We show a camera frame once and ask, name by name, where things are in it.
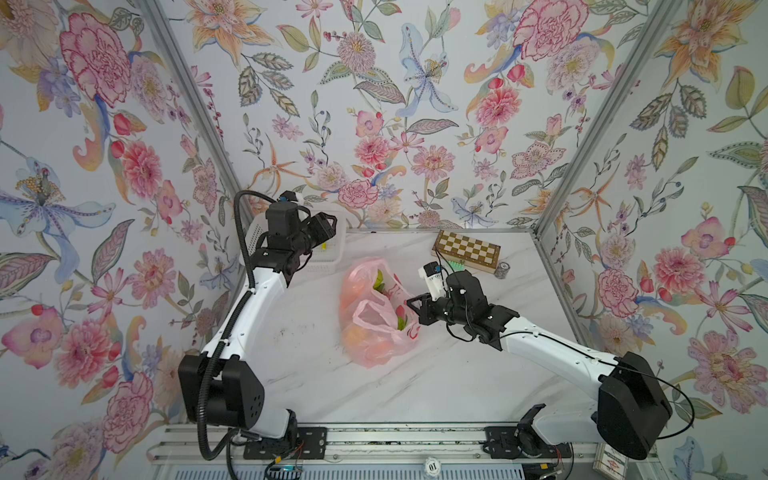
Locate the small card box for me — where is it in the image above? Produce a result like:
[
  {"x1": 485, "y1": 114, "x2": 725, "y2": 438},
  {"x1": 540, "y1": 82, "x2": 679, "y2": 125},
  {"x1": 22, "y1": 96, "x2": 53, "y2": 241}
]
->
[{"x1": 593, "y1": 444, "x2": 628, "y2": 480}]

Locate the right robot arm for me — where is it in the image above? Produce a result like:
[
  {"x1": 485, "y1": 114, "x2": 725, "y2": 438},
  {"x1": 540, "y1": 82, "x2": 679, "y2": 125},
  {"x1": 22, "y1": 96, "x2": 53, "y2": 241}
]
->
[{"x1": 406, "y1": 262, "x2": 673, "y2": 460}]

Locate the wooden chessboard box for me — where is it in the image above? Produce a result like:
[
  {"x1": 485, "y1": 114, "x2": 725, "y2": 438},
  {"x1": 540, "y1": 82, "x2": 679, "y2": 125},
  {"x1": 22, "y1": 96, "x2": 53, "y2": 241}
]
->
[{"x1": 433, "y1": 230, "x2": 501, "y2": 273}]

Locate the pink plastic bag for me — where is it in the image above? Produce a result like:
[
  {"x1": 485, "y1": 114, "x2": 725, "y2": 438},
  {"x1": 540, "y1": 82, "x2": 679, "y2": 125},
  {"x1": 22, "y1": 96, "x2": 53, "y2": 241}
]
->
[{"x1": 339, "y1": 257, "x2": 420, "y2": 368}]

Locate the green fruit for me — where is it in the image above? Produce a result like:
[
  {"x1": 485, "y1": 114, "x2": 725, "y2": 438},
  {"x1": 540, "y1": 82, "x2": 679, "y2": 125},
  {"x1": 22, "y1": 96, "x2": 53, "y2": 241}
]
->
[{"x1": 373, "y1": 270, "x2": 386, "y2": 294}]

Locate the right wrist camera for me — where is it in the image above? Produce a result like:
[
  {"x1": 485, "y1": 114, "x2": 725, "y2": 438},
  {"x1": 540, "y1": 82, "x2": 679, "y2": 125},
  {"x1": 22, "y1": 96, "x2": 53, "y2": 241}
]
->
[{"x1": 418, "y1": 262, "x2": 446, "y2": 301}]

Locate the white plastic basket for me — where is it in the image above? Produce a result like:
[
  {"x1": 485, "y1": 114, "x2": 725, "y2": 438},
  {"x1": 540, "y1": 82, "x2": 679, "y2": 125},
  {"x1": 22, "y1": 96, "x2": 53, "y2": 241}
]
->
[{"x1": 241, "y1": 207, "x2": 347, "y2": 273}]

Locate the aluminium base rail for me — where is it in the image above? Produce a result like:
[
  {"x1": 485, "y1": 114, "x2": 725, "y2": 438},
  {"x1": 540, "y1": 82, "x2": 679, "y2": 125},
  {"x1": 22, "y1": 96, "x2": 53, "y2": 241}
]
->
[{"x1": 148, "y1": 422, "x2": 605, "y2": 465}]

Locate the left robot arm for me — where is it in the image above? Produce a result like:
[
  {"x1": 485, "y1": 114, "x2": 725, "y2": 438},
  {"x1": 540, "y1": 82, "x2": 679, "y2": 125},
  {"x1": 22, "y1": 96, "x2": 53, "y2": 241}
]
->
[{"x1": 178, "y1": 200, "x2": 338, "y2": 456}]

